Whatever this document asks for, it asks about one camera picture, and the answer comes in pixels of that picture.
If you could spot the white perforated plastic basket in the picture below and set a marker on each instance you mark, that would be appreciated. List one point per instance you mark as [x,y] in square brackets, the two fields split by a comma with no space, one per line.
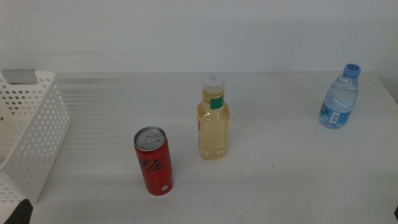
[37,130]

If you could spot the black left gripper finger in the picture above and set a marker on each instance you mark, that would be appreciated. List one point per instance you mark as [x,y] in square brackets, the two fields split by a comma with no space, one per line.
[21,214]

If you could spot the yellow tea bottle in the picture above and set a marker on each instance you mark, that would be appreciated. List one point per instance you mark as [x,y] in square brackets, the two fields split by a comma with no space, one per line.
[214,133]

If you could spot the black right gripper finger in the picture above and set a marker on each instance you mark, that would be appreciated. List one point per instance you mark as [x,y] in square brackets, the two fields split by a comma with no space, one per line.
[396,217]

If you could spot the small blue-capped water bottle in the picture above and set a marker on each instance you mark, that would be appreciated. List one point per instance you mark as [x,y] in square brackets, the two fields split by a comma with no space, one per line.
[339,102]

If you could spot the red soda can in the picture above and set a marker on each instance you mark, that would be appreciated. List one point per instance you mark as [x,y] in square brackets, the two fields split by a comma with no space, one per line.
[154,165]

